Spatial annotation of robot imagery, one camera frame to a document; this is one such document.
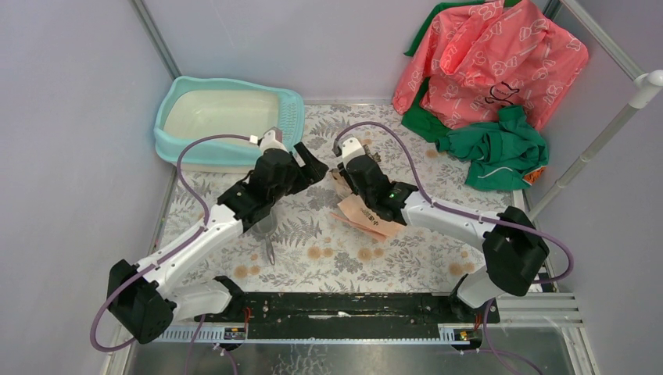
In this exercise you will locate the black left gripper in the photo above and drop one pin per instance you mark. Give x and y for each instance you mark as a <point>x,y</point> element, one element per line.
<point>312,172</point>

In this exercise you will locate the pink cat litter bag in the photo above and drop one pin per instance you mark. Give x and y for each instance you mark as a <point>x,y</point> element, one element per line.
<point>356,214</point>

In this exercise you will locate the silver metal scoop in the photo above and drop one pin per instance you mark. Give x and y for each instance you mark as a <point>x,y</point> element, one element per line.
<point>264,229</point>

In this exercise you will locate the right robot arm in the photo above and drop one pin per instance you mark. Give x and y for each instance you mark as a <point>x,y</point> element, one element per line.
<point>512,254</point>

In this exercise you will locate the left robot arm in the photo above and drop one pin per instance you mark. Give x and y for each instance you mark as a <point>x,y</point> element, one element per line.
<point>147,297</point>

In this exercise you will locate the teal litter box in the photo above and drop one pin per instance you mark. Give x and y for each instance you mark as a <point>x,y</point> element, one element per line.
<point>200,122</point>

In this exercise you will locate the floral patterned table mat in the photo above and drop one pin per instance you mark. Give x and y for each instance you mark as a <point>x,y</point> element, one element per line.
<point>315,251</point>

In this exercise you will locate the pink printed garment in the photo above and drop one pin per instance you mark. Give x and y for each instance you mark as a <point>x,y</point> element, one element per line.
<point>473,60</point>

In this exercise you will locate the white pipe rack stand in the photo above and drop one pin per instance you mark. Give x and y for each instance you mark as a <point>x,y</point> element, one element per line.
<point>649,85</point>

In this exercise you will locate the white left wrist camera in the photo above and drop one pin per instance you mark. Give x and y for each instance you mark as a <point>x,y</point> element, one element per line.
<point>271,139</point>

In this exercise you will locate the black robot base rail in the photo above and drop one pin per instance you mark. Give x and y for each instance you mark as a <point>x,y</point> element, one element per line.
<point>354,316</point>

